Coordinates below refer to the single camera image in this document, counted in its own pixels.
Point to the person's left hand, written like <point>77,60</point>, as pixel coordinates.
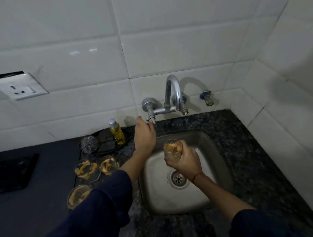
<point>145,138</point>

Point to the person's right hand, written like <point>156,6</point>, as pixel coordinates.
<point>188,162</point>

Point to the person's left fingers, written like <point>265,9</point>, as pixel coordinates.
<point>143,123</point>

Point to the person's right fingers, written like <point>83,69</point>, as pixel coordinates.
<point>184,146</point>

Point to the drinking glass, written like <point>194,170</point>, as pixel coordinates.
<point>108,165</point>
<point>86,169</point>
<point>172,150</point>
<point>77,196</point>

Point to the chrome wall faucet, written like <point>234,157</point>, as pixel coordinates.
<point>174,92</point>

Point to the person's left forearm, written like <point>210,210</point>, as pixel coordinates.
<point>110,197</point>

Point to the person's right forearm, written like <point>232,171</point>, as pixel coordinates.
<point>227,205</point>

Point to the yellow dish soap bottle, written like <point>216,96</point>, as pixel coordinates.
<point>117,133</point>

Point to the metal sink drain strainer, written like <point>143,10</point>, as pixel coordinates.
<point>178,179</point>

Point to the black soap tray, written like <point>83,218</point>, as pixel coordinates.
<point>105,144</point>

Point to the blue angle valve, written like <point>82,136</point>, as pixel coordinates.
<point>206,97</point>

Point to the stainless steel sink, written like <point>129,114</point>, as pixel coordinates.
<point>159,195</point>

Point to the steel wool scrubber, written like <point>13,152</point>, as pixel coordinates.
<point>90,144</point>

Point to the black cooktop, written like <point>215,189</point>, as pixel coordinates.
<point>16,172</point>

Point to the white wall socket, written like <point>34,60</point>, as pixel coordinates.
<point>20,88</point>

